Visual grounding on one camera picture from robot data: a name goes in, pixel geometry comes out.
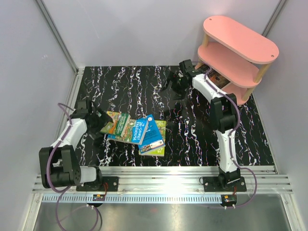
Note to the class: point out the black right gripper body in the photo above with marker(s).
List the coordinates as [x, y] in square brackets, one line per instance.
[180, 85]

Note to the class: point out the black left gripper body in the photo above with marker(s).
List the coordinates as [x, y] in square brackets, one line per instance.
[96, 128]

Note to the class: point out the green 104-Storey Treehouse book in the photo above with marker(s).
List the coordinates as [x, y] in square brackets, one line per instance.
[118, 125]

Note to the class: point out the Tale of Two Cities book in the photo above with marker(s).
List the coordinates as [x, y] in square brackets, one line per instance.
[219, 80]

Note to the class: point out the pink three-tier shelf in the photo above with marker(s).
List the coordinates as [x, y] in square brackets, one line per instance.
[238, 53]

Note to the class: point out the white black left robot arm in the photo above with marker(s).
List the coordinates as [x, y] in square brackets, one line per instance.
[59, 166]

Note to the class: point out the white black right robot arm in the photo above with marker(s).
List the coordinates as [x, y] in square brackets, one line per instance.
[224, 115]

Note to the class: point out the blue 26-Storey Treehouse book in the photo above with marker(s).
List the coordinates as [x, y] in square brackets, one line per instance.
[134, 132]

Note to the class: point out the blue back-cover book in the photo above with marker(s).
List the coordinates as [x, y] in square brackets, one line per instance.
[151, 139]

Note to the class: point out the lime green book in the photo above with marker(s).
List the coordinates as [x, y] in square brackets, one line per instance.
[160, 151]

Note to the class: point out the black marble pattern mat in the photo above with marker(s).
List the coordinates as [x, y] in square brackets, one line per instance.
[136, 90]

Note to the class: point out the aluminium rail frame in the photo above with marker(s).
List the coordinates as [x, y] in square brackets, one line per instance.
[160, 178]

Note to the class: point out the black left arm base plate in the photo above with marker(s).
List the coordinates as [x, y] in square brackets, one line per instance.
[109, 183]

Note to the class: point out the white slotted cable duct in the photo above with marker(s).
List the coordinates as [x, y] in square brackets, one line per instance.
[139, 198]

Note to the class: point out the left corner aluminium post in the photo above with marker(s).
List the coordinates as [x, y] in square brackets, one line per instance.
[53, 28]

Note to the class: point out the corner aluminium post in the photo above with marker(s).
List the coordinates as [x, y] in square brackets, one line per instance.
[274, 17]
[53, 28]

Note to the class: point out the right corner aluminium post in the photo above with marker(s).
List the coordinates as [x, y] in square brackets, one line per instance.
[274, 17]

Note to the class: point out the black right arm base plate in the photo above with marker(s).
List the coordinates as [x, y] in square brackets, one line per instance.
[212, 184]

